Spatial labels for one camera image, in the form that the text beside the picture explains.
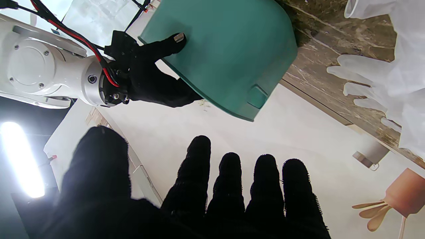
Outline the teal plastic basket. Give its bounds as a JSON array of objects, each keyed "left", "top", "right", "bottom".
[{"left": 138, "top": 0, "right": 298, "bottom": 122}]

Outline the translucent white disposable glove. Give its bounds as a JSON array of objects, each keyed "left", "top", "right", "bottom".
[
  {"left": 344, "top": 0, "right": 425, "bottom": 63},
  {"left": 327, "top": 54, "right": 425, "bottom": 160}
]

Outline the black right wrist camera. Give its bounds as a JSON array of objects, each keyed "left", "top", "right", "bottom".
[{"left": 105, "top": 30, "right": 140, "bottom": 62}]

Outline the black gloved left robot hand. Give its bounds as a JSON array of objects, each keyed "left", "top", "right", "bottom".
[{"left": 43, "top": 125, "right": 332, "bottom": 239}]

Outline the black clamp stand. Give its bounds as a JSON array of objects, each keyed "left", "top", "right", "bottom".
[{"left": 125, "top": 0, "right": 152, "bottom": 32}]

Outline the terracotta utensil pot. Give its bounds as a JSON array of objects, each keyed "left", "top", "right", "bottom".
[{"left": 352, "top": 168, "right": 425, "bottom": 232}]

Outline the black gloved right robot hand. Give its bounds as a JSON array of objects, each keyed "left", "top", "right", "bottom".
[{"left": 125, "top": 33, "right": 203, "bottom": 108}]

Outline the grey mug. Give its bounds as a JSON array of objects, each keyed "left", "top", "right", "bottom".
[{"left": 352, "top": 143, "right": 390, "bottom": 171}]

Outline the red black right arm cable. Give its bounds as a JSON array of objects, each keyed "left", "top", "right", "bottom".
[{"left": 0, "top": 0, "right": 120, "bottom": 88}]

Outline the bright studio lamp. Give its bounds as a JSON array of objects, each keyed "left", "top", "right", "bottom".
[{"left": 0, "top": 121, "right": 45, "bottom": 199}]

